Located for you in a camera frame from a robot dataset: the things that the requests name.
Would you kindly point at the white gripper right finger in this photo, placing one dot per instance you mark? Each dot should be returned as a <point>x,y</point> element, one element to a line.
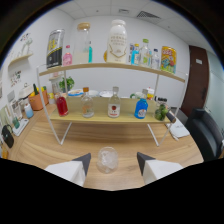
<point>158,168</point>

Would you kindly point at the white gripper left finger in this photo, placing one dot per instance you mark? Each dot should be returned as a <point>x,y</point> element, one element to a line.
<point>70,170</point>

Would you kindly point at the blue liquid bottle with pourer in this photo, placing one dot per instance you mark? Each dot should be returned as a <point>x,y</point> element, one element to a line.
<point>141,108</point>

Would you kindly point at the clear bottle orange cap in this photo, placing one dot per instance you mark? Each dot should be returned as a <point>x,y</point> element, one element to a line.
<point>87,106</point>

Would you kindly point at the glass jar with wooden lid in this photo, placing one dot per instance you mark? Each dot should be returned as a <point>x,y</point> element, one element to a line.
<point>81,46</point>

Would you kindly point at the large white milk bottle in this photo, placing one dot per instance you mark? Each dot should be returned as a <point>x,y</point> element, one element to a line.
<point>117,43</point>

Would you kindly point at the clear glass cup with ice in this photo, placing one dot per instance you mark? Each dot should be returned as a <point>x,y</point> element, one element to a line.
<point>107,160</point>

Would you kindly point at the white notebook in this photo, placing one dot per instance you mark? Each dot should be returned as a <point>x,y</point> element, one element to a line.
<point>180,128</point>

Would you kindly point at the green glass jar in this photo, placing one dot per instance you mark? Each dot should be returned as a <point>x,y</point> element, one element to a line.
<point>161,111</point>

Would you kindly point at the black armchair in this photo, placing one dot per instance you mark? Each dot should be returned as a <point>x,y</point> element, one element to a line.
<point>205,133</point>

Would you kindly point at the red liquid bottle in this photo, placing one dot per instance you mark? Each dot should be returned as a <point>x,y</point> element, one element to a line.
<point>62,106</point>

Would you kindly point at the white kitchen scale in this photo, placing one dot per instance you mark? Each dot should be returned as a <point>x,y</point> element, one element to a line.
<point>20,127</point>

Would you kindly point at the black kettle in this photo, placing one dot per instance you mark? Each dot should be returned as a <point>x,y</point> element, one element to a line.
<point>7,137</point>

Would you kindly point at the small blue white container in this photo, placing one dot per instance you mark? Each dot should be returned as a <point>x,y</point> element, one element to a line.
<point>29,111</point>

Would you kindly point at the white bottle orange cap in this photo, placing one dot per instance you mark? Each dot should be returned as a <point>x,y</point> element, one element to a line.
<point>150,94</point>

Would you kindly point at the clear bottle red label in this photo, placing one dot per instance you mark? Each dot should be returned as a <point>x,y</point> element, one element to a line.
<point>114,106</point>

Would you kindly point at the white blue plate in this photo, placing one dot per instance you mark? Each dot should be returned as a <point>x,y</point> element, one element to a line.
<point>75,92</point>

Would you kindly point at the green potted plant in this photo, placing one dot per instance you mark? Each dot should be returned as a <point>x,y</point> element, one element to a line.
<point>68,83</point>

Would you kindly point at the white countertop appliance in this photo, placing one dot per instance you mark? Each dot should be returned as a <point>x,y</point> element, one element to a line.
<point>26,91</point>

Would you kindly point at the brown door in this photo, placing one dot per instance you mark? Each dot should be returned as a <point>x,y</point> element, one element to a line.
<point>196,80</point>

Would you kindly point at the clear bottle blue cap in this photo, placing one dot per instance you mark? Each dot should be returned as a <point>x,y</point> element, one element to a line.
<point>155,60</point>

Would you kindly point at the yellow printed can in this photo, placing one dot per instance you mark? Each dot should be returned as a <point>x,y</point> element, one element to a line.
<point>168,60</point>

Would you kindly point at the small pink bottle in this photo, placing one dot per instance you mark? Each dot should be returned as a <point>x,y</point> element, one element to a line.
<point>67,58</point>

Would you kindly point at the clear bottle green cap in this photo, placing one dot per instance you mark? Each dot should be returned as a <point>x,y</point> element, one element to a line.
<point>145,55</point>

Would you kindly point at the teal liquid bottle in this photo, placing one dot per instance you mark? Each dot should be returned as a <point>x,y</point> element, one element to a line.
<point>90,53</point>

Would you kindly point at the round amber liquor bottle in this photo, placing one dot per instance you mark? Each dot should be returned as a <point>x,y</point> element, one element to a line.
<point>105,56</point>

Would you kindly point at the tall silver black can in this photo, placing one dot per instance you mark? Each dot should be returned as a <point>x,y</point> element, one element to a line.
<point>55,50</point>

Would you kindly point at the white vase decoration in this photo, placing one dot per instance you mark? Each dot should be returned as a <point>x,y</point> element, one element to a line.
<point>26,46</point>

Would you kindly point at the ceiling air vent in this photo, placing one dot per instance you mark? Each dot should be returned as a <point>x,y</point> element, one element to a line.
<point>148,15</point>

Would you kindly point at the white frame wooden shelf rack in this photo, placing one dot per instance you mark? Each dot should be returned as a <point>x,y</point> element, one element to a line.
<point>100,117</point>

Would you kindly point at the wooden wall shelf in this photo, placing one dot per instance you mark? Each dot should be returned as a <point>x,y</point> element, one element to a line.
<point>20,59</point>

